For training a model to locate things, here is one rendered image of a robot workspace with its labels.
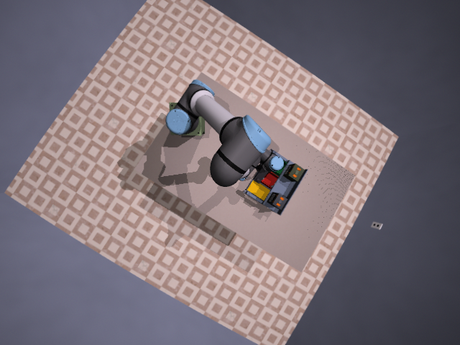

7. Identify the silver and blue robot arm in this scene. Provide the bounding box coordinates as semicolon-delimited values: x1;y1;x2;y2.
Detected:
165;80;284;187

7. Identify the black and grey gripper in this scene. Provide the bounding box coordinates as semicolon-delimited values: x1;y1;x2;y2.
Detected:
255;163;265;172

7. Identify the red bin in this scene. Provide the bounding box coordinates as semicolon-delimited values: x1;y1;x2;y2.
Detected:
261;172;279;189

